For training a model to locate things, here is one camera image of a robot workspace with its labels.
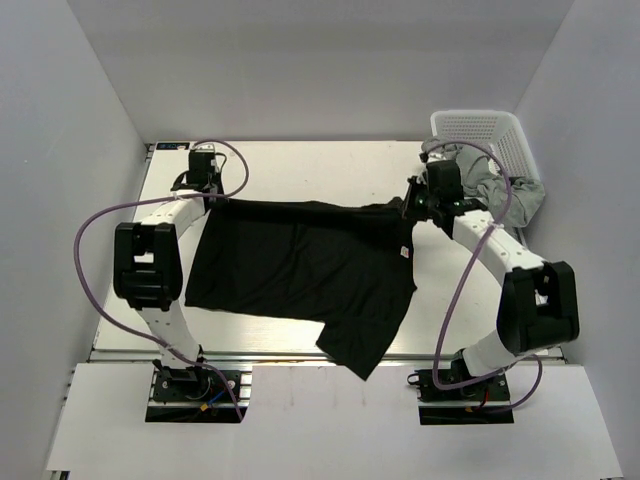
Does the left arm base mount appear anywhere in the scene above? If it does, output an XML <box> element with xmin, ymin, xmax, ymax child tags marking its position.
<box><xmin>145</xmin><ymin>360</ymin><xmax>249</xmax><ymax>424</ymax></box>

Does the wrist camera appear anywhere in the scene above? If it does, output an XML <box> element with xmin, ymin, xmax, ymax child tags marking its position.
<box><xmin>191</xmin><ymin>141</ymin><xmax>216</xmax><ymax>154</ymax></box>
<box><xmin>419</xmin><ymin>148</ymin><xmax>453</xmax><ymax>165</ymax></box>

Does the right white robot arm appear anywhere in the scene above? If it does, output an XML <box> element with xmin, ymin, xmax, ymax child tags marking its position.
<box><xmin>402</xmin><ymin>160</ymin><xmax>580</xmax><ymax>399</ymax></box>

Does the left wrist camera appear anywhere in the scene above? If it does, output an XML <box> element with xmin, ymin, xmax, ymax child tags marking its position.
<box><xmin>191</xmin><ymin>141</ymin><xmax>216</xmax><ymax>154</ymax></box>

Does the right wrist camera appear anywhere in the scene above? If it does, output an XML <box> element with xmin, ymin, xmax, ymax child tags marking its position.
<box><xmin>419</xmin><ymin>148</ymin><xmax>453</xmax><ymax>165</ymax></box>

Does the blue label sticker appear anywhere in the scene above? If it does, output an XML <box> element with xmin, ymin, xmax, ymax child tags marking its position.
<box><xmin>155</xmin><ymin>142</ymin><xmax>190</xmax><ymax>151</ymax></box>

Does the aluminium table rail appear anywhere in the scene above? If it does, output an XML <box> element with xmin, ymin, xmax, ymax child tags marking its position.
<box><xmin>89</xmin><ymin>348</ymin><xmax>567</xmax><ymax>364</ymax></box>

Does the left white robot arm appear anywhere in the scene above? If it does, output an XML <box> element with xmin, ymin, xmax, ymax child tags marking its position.
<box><xmin>114</xmin><ymin>147</ymin><xmax>223</xmax><ymax>399</ymax></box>

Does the white plastic basket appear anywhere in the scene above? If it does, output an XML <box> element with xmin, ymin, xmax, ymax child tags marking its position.
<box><xmin>430</xmin><ymin>110</ymin><xmax>540</xmax><ymax>180</ymax></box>

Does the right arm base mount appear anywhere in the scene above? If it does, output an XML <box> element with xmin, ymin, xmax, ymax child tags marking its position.
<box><xmin>407</xmin><ymin>369</ymin><xmax>514</xmax><ymax>426</ymax></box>

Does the black t shirt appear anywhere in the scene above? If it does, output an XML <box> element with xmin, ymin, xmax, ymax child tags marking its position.
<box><xmin>185</xmin><ymin>197</ymin><xmax>417</xmax><ymax>380</ymax></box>

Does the grey t shirt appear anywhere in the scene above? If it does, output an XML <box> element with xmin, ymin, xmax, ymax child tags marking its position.
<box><xmin>421</xmin><ymin>137</ymin><xmax>545</xmax><ymax>229</ymax></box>

